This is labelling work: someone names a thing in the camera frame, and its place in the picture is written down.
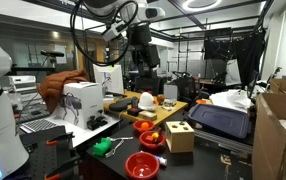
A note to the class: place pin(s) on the dark blue plastic lid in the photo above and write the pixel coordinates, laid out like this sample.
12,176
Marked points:
219,120

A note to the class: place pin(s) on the black computer monitor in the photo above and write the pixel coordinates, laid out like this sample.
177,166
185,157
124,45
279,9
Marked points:
253,85

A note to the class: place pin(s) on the orange bowl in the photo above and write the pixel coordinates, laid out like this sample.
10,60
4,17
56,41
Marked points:
203,101

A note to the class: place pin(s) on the white chicken plush toy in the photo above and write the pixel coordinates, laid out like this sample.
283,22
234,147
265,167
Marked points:
147,101

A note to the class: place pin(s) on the black office chair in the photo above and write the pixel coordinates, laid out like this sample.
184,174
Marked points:
149,85
186,86

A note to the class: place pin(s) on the white blue toothpaste tube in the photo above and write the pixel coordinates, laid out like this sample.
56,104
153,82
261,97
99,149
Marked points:
162,161

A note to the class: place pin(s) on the large brown cardboard box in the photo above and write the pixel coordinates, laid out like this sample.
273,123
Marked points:
273,146

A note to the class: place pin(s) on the black pegboard stand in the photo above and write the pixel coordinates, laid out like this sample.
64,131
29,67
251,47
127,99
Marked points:
43,156

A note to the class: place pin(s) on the clear glass jar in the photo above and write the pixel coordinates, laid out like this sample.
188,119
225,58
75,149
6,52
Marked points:
169,104

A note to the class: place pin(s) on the orange toy ball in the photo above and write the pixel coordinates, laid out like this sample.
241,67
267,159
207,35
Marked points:
145,125

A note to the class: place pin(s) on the orange wooden cube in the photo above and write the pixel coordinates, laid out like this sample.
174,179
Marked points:
149,138

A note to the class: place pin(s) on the wooden shape sorter box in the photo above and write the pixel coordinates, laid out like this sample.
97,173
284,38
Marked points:
179,140

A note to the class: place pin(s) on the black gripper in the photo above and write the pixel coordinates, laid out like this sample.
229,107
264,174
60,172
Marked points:
140,35

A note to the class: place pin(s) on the black camera on stand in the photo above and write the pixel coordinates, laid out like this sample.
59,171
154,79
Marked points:
51,53

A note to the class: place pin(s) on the white monitor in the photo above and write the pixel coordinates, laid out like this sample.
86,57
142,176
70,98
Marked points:
113,78

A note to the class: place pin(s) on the black orange clamp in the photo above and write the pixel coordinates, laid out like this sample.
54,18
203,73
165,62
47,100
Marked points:
60,138
64,166

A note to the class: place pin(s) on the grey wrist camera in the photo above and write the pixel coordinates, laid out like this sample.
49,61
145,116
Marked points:
114,30

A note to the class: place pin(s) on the small open cardboard box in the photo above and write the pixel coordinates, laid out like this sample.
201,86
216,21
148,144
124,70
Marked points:
284,86

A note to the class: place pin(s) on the brown puffer jacket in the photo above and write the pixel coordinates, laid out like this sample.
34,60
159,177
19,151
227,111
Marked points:
54,86

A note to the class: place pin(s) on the white desk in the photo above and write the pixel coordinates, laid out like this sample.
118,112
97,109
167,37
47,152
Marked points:
83,133

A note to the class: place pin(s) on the silver metal spoon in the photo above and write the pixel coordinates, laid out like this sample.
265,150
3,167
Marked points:
114,148

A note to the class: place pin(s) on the small tan cardboard box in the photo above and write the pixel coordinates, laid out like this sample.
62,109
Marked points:
148,115

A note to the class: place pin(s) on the black box with red label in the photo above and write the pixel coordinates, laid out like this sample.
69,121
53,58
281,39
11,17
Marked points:
134,111

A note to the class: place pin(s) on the white paper pile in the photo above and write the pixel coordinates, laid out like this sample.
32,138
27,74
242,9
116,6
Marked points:
231,98

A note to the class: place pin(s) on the white printer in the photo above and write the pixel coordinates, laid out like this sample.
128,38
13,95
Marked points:
23,83

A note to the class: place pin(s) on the grey keyboard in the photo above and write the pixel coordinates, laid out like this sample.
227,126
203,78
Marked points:
38,125

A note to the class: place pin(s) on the black padded case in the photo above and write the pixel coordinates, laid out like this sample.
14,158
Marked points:
119,105

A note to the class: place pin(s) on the white robot dog box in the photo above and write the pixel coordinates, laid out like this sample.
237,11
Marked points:
86,100

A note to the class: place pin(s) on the black curtain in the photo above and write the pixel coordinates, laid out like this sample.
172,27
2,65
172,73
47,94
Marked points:
243,50

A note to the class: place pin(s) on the red plastic bowl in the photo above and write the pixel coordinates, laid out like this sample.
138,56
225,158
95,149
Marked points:
143,142
139,166
136,129

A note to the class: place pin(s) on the brown round ball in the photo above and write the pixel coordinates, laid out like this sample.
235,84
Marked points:
160,98

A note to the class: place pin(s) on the green plastic toy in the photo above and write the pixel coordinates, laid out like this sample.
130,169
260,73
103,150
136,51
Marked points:
101,147

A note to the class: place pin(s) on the black controller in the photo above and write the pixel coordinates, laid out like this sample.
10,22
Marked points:
96,122

